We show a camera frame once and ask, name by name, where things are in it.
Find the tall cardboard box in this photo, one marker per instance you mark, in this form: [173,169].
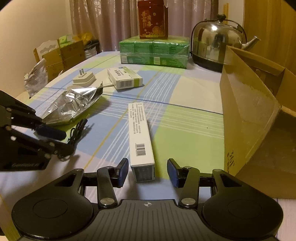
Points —
[72,54]

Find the yellow plastic bag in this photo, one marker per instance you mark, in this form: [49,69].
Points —
[83,37]

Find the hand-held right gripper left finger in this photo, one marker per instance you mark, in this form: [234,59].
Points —
[123,172]

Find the white carved chair back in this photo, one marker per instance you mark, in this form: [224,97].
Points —
[46,47]

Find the low cardboard box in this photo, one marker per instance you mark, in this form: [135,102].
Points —
[53,64]

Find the green tissue multipack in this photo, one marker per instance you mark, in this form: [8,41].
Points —
[152,53]

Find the silver foil bag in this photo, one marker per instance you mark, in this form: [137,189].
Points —
[74,104]

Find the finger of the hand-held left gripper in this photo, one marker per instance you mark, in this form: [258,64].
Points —
[64,150]
[49,132]

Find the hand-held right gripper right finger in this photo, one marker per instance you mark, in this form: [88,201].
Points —
[172,172]

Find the white power adapter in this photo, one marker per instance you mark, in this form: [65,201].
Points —
[84,80]

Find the white green medicine box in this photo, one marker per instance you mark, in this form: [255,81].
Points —
[124,77]

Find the red gift box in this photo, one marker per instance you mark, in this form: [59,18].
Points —
[152,20]

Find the wooden door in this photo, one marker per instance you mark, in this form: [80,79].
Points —
[270,27]

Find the steel kettle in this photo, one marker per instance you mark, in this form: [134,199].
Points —
[212,41]

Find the checked tablecloth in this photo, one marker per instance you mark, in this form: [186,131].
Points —
[185,97]

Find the beige curtain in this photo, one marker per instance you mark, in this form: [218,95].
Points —
[111,23]

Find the long white box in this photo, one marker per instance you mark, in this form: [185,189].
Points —
[141,139]

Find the green tissue packs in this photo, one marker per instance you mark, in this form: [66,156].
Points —
[66,39]

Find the stack of white buckets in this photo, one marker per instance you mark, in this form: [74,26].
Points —
[91,49]

